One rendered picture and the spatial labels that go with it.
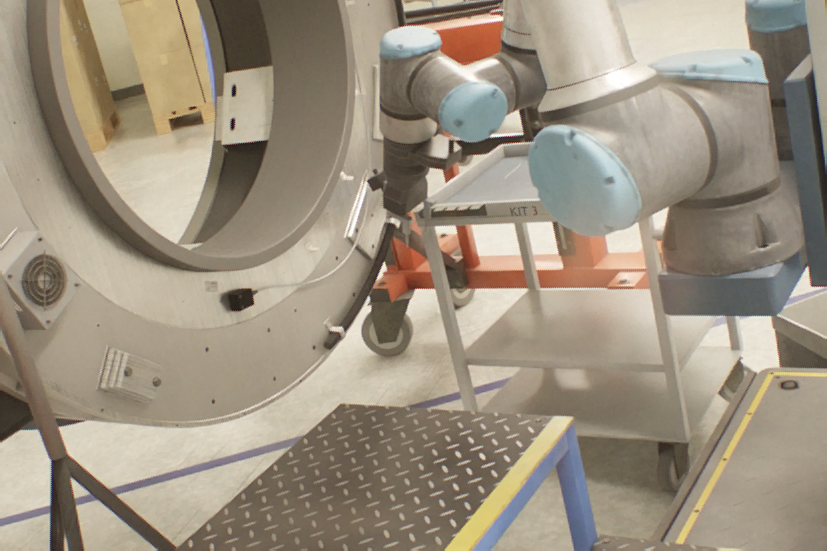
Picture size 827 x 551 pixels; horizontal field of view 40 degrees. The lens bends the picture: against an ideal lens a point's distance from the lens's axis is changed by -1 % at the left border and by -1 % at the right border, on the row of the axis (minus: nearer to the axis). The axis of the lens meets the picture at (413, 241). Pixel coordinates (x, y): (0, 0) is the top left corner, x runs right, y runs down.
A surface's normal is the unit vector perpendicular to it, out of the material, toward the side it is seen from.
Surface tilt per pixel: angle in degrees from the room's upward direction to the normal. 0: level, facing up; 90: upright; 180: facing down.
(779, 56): 90
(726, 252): 70
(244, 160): 51
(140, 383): 90
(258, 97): 63
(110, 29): 90
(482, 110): 115
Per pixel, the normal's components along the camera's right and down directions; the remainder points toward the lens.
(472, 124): 0.54, 0.53
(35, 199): 0.84, -0.03
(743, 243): -0.11, -0.02
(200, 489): -0.22, -0.93
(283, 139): -0.52, -0.34
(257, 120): -0.57, -0.08
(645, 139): 0.37, -0.02
